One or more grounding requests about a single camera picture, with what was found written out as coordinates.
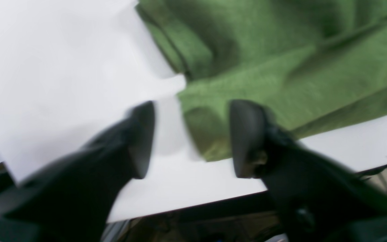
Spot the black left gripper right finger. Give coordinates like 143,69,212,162
230,99,387,242

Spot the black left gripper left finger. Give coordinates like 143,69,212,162
0,101,155,242

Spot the green T-shirt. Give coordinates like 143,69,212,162
136,0,387,161

